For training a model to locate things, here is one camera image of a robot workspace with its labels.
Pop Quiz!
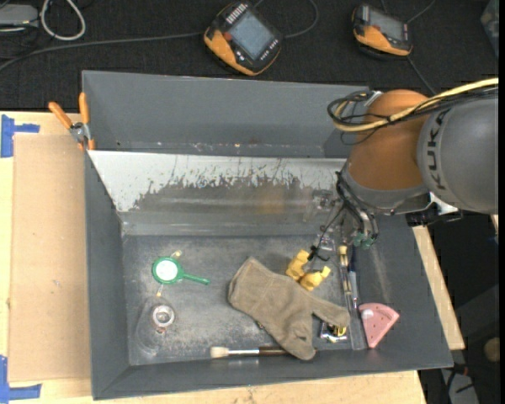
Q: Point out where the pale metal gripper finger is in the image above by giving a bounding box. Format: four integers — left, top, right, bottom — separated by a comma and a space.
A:
306, 191, 336, 223
315, 232, 337, 253

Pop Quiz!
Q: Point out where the yellow toy figure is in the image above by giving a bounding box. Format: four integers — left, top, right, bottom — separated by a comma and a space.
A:
284, 248, 332, 292

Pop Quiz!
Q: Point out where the brown work glove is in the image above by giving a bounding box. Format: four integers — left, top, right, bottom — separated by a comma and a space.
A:
227, 257, 352, 361

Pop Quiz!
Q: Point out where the small clear packet with yellow item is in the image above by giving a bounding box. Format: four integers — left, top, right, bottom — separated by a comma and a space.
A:
318, 321, 349, 345

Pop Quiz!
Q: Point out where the pink watermelon slice toy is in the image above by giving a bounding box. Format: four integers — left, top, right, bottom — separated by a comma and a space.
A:
357, 302, 401, 349

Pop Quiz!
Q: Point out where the grey metal bin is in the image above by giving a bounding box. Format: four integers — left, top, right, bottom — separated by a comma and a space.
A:
80, 70, 455, 401

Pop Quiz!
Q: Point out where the green magnifying glass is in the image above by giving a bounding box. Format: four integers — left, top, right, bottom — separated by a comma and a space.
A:
151, 256, 211, 288

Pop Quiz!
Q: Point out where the clear glass jar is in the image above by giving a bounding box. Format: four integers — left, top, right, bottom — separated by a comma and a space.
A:
136, 296, 178, 354

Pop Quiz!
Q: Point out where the brown cardboard board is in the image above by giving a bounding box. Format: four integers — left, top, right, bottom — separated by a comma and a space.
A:
7, 132, 94, 384

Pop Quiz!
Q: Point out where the white-tipped brush with brown handle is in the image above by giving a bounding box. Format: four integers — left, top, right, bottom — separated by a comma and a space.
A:
210, 345, 294, 359

